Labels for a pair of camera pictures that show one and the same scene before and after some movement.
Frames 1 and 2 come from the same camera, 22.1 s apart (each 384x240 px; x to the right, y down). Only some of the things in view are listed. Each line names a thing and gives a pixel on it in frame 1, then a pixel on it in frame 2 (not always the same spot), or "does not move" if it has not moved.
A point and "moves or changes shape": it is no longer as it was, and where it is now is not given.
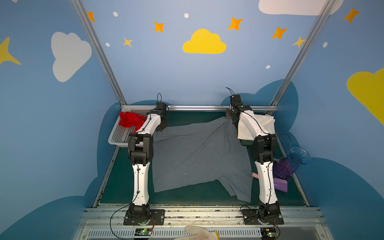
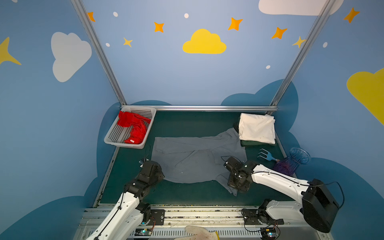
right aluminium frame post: [303, 53] does not move
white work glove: [199, 233] does not move
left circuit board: [143, 232] does not move
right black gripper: [235, 102] to [231, 165]
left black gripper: [162, 107] to [151, 167]
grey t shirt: [200, 151] moves or changes shape
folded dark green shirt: [246, 142] does not move
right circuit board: [268, 233] does not move
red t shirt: [128, 119] does not move
